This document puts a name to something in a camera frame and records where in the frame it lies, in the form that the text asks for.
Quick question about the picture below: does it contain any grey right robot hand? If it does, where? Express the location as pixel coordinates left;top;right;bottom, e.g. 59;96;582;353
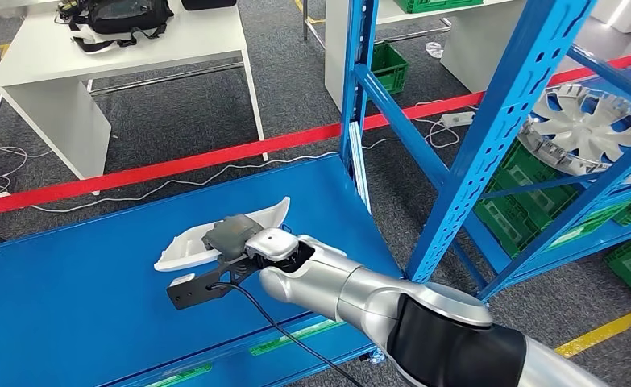
201;213;267;264

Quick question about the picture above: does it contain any long white plastic part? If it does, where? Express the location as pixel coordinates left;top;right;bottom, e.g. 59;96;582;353
153;196;292;273

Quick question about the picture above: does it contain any blue metal shelf rack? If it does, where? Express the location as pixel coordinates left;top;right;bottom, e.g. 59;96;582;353
0;0;599;387
450;42;631;303

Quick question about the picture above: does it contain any red barrier belt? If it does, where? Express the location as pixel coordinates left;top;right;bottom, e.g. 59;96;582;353
0;47;631;218

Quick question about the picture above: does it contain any white table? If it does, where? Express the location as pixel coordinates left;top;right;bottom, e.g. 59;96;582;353
0;0;270;196
324;0;513;113

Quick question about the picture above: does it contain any black bag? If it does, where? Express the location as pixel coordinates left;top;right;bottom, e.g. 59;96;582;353
180;0;238;12

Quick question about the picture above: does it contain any black backpack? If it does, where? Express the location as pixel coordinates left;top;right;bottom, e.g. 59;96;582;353
56;0;175;55

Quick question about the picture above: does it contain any white power strip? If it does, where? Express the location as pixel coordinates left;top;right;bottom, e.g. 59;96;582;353
440;110;476;128

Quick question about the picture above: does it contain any silver wheel hubcap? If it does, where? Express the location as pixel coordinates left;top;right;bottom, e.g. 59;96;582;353
517;82;631;185

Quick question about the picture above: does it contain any white cabinet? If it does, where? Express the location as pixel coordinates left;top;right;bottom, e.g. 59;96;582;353
590;0;631;55

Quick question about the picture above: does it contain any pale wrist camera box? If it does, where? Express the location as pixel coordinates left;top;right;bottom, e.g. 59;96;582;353
168;272;197;289

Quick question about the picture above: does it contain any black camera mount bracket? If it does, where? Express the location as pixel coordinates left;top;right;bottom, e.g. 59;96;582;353
165;253;265;311

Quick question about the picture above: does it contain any long white power cable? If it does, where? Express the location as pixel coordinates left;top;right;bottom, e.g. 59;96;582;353
31;100;479;214

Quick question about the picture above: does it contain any black camera cable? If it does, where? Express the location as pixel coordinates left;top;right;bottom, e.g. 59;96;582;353
207;281;367;387

